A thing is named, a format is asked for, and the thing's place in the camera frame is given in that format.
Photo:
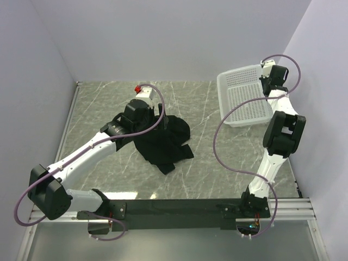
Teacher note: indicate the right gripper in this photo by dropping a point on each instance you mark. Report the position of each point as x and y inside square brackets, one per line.
[263, 79]

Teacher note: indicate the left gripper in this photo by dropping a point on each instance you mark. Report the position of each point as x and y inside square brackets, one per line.
[151, 111]

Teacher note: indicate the white plastic mesh basket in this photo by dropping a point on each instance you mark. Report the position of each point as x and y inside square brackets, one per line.
[237, 86]

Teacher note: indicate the black t-shirt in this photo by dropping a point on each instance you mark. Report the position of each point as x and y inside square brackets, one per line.
[163, 147]

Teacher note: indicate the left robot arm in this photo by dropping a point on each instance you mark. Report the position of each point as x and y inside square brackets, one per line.
[53, 193]

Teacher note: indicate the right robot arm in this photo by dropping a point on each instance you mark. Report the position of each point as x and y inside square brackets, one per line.
[281, 139]

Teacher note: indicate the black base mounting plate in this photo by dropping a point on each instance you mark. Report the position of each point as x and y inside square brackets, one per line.
[175, 214]

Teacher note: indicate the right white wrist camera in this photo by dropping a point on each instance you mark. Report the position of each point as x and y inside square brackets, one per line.
[267, 67]

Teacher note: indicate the aluminium rail frame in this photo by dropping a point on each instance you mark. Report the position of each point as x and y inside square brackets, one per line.
[277, 207]

